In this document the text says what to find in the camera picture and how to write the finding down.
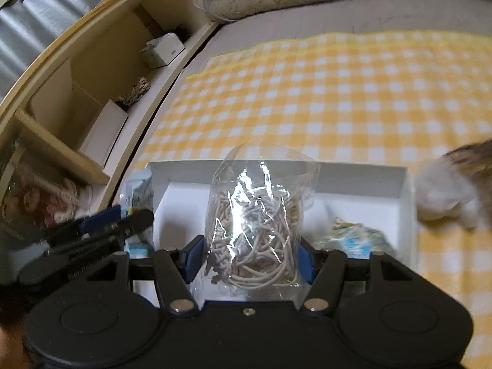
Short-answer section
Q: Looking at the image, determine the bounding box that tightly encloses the rope bundle on shelf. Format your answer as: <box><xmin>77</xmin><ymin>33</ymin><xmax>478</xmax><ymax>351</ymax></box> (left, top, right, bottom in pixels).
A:
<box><xmin>122</xmin><ymin>76</ymin><xmax>152</xmax><ymax>108</ymax></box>

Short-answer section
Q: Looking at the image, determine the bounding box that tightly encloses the grey bed sheet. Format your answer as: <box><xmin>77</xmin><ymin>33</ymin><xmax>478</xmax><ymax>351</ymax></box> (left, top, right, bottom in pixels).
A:
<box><xmin>184</xmin><ymin>0</ymin><xmax>492</xmax><ymax>78</ymax></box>

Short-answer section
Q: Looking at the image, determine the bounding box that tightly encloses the white shallow cardboard tray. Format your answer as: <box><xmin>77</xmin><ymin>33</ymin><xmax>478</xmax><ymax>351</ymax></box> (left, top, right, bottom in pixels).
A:
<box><xmin>132</xmin><ymin>160</ymin><xmax>416</xmax><ymax>303</ymax></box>

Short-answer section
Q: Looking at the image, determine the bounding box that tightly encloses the yellow white checkered cloth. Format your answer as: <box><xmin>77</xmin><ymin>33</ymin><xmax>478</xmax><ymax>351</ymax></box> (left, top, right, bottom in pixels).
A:
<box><xmin>132</xmin><ymin>30</ymin><xmax>492</xmax><ymax>369</ymax></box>

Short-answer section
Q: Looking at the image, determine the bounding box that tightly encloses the beige rubber band bag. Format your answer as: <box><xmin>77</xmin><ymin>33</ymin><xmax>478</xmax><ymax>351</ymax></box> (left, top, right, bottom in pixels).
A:
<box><xmin>192</xmin><ymin>142</ymin><xmax>320</xmax><ymax>304</ymax></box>

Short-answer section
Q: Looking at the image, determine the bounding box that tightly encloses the tissue box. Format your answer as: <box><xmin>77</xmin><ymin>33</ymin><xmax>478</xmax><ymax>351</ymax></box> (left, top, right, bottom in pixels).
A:
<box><xmin>138</xmin><ymin>33</ymin><xmax>185</xmax><ymax>68</ymax></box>

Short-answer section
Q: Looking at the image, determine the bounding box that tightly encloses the blue floral fabric pouch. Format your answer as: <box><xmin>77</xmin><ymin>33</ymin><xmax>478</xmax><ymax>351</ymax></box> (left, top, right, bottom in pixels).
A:
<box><xmin>312</xmin><ymin>217</ymin><xmax>397</xmax><ymax>259</ymax></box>

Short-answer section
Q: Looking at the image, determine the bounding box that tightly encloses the silver grey curtain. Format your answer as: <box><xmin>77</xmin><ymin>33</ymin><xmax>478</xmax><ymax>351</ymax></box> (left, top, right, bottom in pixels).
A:
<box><xmin>1</xmin><ymin>0</ymin><xmax>103</xmax><ymax>97</ymax></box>

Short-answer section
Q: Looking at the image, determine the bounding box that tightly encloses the wooden shelf unit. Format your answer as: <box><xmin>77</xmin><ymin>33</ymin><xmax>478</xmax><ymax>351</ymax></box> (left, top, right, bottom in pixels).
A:
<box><xmin>1</xmin><ymin>0</ymin><xmax>215</xmax><ymax>212</ymax></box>

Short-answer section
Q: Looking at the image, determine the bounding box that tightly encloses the doll in clear case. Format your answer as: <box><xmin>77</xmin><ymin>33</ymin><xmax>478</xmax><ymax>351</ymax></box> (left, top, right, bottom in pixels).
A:
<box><xmin>1</xmin><ymin>148</ymin><xmax>93</xmax><ymax>240</ymax></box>

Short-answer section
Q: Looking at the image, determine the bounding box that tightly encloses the white blue wipe packet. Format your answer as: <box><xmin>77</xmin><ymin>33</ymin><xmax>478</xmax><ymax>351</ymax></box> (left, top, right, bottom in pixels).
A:
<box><xmin>119</xmin><ymin>168</ymin><xmax>154</xmax><ymax>259</ymax></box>

